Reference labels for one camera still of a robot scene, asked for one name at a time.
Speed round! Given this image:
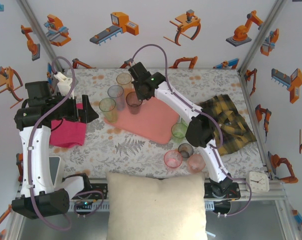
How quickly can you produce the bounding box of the short salmon glass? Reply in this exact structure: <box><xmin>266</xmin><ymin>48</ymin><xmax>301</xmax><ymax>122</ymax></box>
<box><xmin>186</xmin><ymin>153</ymin><xmax>206</xmax><ymax>174</ymax></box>

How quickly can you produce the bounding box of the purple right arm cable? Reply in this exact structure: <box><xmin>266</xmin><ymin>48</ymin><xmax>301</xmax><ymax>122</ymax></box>
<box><xmin>129</xmin><ymin>44</ymin><xmax>253</xmax><ymax>218</ymax></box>

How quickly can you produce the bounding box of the short pink glass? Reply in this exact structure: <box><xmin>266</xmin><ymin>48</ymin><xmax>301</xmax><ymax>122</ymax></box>
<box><xmin>163</xmin><ymin>149</ymin><xmax>184</xmax><ymax>169</ymax></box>

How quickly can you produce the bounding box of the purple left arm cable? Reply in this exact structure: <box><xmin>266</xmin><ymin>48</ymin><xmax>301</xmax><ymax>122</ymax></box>
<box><xmin>27</xmin><ymin>56</ymin><xmax>104</xmax><ymax>231</ymax></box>

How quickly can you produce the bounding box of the aluminium frame rail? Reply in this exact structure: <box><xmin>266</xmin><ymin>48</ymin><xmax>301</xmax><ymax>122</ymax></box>
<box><xmin>237</xmin><ymin>69</ymin><xmax>277</xmax><ymax>181</ymax></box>
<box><xmin>14</xmin><ymin>181</ymin><xmax>288</xmax><ymax>201</ymax></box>

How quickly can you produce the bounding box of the grey slotted cable duct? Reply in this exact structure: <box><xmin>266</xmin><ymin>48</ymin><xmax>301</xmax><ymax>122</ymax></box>
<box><xmin>65</xmin><ymin>201</ymin><xmax>216</xmax><ymax>212</ymax></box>

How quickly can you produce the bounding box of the short wide green glass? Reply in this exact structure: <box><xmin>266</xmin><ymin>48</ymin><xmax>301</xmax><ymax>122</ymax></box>
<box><xmin>170</xmin><ymin>122</ymin><xmax>189</xmax><ymax>144</ymax></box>

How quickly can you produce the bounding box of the tall dark grey glass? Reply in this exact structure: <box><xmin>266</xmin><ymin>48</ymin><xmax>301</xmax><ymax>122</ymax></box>
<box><xmin>125</xmin><ymin>91</ymin><xmax>143</xmax><ymax>116</ymax></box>

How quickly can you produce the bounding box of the aluminium frame leg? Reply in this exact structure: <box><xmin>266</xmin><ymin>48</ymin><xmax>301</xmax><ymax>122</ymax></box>
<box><xmin>274</xmin><ymin>199</ymin><xmax>301</xmax><ymax>240</ymax></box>
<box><xmin>4</xmin><ymin>212</ymin><xmax>23</xmax><ymax>240</ymax></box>

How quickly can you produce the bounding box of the pink plastic tray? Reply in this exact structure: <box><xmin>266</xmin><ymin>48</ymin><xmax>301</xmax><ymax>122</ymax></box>
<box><xmin>103</xmin><ymin>87</ymin><xmax>181</xmax><ymax>145</ymax></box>

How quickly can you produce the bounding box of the cream cushion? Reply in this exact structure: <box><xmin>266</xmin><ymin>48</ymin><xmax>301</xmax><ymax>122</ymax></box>
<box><xmin>105</xmin><ymin>171</ymin><xmax>208</xmax><ymax>240</ymax></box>

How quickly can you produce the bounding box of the floral tablecloth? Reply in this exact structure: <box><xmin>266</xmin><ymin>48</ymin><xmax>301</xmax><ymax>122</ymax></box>
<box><xmin>47</xmin><ymin>67</ymin><xmax>270</xmax><ymax>180</ymax></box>

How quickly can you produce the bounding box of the white square clock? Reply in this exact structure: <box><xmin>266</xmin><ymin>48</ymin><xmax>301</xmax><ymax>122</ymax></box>
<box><xmin>245</xmin><ymin>170</ymin><xmax>271</xmax><ymax>193</ymax></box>

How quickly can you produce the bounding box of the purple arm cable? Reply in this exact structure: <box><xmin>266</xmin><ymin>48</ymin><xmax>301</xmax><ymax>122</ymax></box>
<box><xmin>129</xmin><ymin>44</ymin><xmax>253</xmax><ymax>218</ymax></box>
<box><xmin>27</xmin><ymin>56</ymin><xmax>104</xmax><ymax>231</ymax></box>

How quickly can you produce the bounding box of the tall orange glass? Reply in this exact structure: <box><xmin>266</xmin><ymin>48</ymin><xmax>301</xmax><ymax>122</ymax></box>
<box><xmin>115</xmin><ymin>73</ymin><xmax>133</xmax><ymax>95</ymax></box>

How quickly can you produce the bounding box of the tall blue glass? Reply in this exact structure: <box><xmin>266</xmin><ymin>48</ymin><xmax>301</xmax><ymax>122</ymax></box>
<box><xmin>107</xmin><ymin>84</ymin><xmax>125</xmax><ymax>112</ymax></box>

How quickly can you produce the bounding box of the tall green glass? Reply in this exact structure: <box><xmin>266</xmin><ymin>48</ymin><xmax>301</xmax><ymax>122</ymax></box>
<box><xmin>98</xmin><ymin>97</ymin><xmax>119</xmax><ymax>123</ymax></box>

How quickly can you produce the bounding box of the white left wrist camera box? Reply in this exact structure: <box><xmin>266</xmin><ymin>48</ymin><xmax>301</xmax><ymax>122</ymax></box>
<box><xmin>52</xmin><ymin>71</ymin><xmax>75</xmax><ymax>97</ymax></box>

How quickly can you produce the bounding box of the small circuit board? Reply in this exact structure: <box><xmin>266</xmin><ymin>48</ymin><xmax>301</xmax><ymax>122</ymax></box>
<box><xmin>74</xmin><ymin>198</ymin><xmax>95</xmax><ymax>210</ymax></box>

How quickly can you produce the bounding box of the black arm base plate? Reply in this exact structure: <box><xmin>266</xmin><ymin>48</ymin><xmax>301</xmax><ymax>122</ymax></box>
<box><xmin>203</xmin><ymin>178</ymin><xmax>242</xmax><ymax>201</ymax></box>
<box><xmin>65</xmin><ymin>183</ymin><xmax>109</xmax><ymax>201</ymax></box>

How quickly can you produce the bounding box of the aluminium frame post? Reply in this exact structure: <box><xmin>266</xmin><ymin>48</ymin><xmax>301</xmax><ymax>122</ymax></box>
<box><xmin>237</xmin><ymin>0</ymin><xmax>288</xmax><ymax>73</ymax></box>
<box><xmin>15</xmin><ymin>0</ymin><xmax>67</xmax><ymax>73</ymax></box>

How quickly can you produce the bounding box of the short dark grey glass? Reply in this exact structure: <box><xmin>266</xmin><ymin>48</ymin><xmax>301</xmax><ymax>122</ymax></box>
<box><xmin>177</xmin><ymin>142</ymin><xmax>194</xmax><ymax>160</ymax></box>

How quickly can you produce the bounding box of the magenta cloth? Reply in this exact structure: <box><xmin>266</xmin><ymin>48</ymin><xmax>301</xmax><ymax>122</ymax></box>
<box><xmin>49</xmin><ymin>103</ymin><xmax>88</xmax><ymax>149</ymax></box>

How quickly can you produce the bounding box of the yellow black plaid cloth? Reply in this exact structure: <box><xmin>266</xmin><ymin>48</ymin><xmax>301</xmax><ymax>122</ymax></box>
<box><xmin>198</xmin><ymin>94</ymin><xmax>257</xmax><ymax>156</ymax></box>

